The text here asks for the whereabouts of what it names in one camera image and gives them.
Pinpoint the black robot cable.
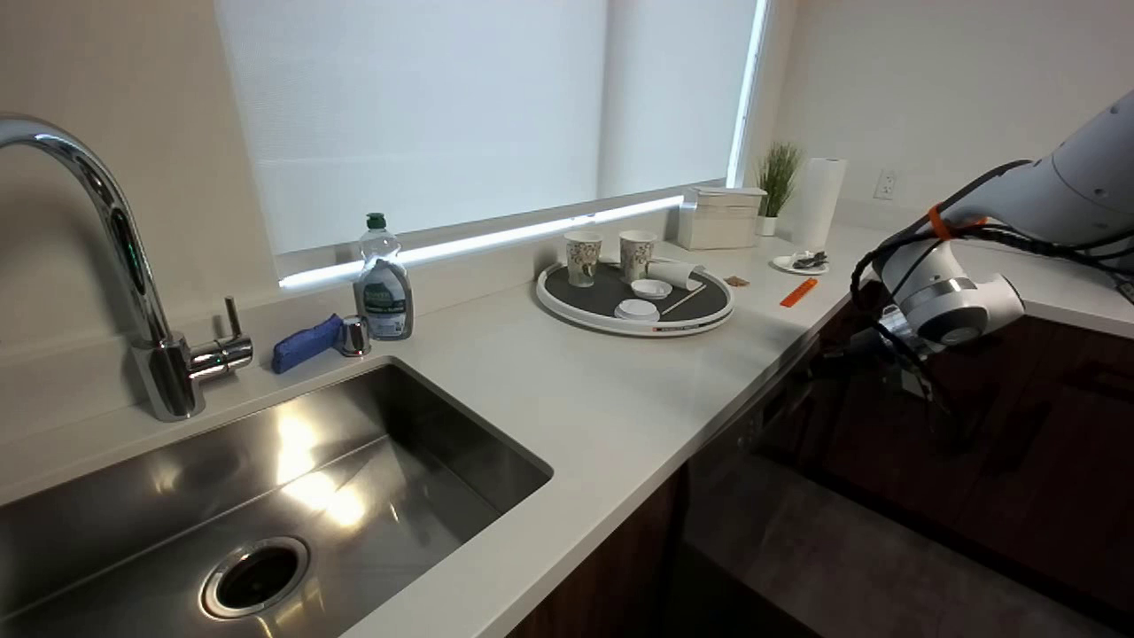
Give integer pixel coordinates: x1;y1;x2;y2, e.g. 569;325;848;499
848;156;1134;335

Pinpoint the chrome kitchen faucet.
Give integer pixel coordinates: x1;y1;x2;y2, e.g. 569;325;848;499
0;115;256;422

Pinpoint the white storage box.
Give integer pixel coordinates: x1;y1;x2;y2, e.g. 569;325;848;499
677;188;766;253

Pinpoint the left patterned cup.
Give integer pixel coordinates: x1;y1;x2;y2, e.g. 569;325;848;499
564;231;602;286

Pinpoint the small white bowl front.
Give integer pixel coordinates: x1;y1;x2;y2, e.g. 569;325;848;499
612;298;659;324

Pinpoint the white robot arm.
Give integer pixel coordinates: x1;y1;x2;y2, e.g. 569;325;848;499
827;93;1134;452

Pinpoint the dark wood cabinet front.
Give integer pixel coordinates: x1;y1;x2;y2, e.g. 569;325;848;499
822;294;1134;618

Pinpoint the blue dish brush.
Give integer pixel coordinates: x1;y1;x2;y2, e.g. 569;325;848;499
271;317;364;376

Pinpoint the round dark serving tray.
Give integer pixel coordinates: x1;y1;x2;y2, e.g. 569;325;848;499
535;264;737;342

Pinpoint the stainless steel sink basin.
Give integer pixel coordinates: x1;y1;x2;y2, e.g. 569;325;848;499
0;361;553;638

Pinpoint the right patterned cup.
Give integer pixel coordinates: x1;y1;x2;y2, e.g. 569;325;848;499
620;231;655;281

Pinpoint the small white bowl back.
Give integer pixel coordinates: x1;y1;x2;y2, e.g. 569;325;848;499
631;281;675;301

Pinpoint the small white bowl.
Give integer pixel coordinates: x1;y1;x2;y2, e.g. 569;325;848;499
612;298;659;324
631;281;675;301

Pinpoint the patterned cup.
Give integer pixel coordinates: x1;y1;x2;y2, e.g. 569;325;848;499
564;231;602;286
620;231;655;281

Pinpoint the orange flat tool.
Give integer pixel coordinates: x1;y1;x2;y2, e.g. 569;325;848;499
779;278;818;309

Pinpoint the stainless steel dishwasher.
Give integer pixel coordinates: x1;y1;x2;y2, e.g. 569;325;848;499
659;342;844;638

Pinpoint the white paper towel roll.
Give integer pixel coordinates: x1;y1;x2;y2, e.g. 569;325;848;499
796;156;848;253

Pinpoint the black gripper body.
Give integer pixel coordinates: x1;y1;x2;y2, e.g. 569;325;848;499
827;309;974;452

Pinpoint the white roller window blind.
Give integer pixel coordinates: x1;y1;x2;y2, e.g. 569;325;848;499
213;0;754;257

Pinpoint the dish soap bottle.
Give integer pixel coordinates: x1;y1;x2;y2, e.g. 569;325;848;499
354;212;415;342

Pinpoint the small white dish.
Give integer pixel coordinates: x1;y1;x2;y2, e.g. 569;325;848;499
774;253;827;278

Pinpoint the white rolled cloth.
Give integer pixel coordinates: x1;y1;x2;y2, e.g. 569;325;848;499
648;258;705;291

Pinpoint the small green potted plant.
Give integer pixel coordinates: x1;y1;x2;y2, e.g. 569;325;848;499
759;145;800;233

